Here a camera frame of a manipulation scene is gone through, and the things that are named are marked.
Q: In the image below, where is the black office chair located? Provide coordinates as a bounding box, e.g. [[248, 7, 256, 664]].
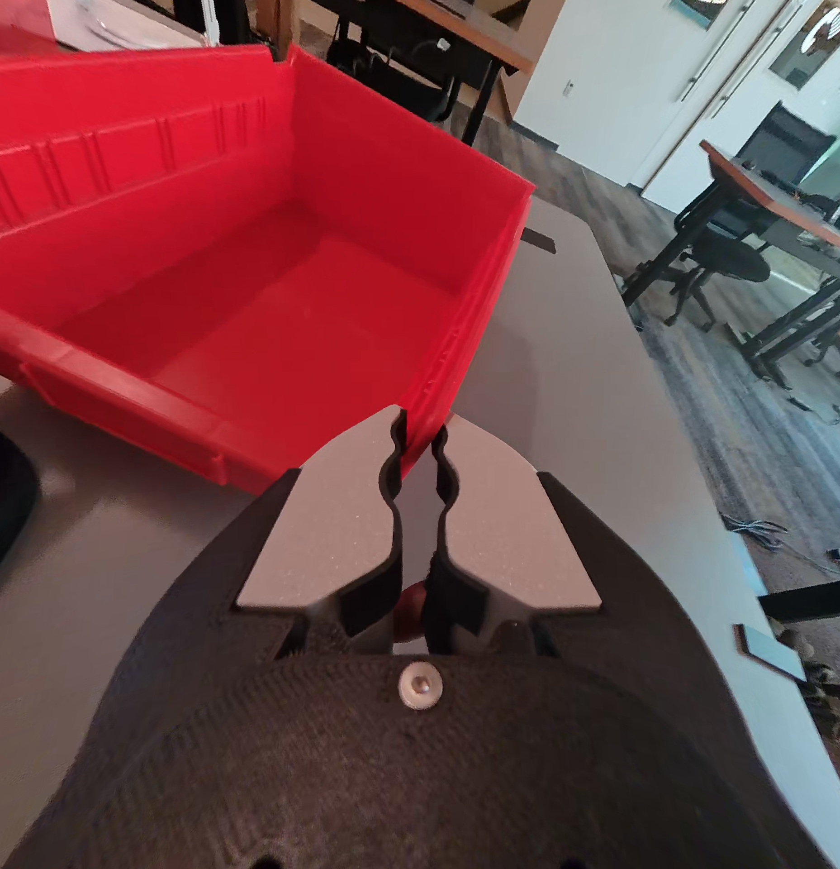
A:
[[735, 100, 838, 184], [664, 227, 774, 328]]

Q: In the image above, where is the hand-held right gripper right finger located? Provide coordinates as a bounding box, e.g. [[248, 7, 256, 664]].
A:
[[422, 414, 604, 654]]

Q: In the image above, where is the person's right hand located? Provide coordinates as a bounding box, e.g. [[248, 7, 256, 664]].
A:
[[394, 583, 429, 642]]

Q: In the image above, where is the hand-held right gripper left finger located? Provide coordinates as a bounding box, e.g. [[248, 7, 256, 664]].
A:
[[235, 405, 408, 639]]

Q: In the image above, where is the long metal door handle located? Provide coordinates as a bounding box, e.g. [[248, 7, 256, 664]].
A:
[[681, 0, 756, 103]]

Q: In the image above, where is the red plastic bin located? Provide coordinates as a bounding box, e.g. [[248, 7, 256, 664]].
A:
[[0, 44, 537, 495]]

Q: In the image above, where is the black honeycomb cushion pad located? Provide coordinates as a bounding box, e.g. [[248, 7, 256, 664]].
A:
[[0, 426, 42, 583]]

